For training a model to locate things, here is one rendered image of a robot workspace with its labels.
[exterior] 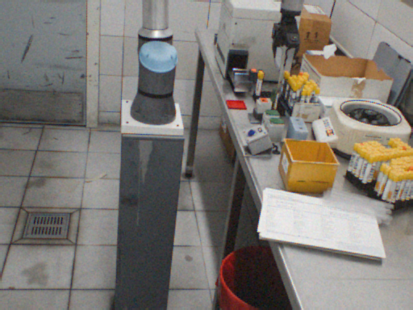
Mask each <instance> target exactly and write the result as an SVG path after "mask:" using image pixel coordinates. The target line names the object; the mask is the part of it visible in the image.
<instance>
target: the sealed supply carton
mask: <svg viewBox="0 0 413 310"><path fill-rule="evenodd" d="M331 28H332V21H331V20H330V18H329V17H328V16H327V14H326V13H325V12H324V11H323V9H322V8H321V7H320V6H316V5H311V4H303V8H302V14H301V18H300V21H299V29H298V31H299V39H300V42H301V43H300V45H299V51H298V53H297V54H296V56H300V57H303V54H306V51H323V48H324V47H325V46H327V44H328V41H329V38H330V32H331Z"/></svg>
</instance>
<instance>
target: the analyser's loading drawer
mask: <svg viewBox="0 0 413 310"><path fill-rule="evenodd" d="M246 71H247V70H246V69H241V68H230V67H227V72H228V73H229V76H230V77H231V80H232V82H233V84H234V87H235V88H234V91H247V92H252V82H249V80H248V78H249V74H248V73H246Z"/></svg>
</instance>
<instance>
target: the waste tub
mask: <svg viewBox="0 0 413 310"><path fill-rule="evenodd" d="M283 140H284V144H283V147H282V153H281V159H280V162H279V166H278V169H279V172H280V174H281V178H282V181H283V182H284V187H285V189H286V191H291V192H302V193H312V194H321V195H322V194H323V192H324V191H327V188H328V187H330V188H333V183H334V181H335V178H336V171H337V169H338V166H339V165H340V164H339V162H338V161H337V160H336V156H335V154H333V151H332V149H331V148H330V145H329V144H328V142H326V141H310V140H294V139H285V138H284V139H283Z"/></svg>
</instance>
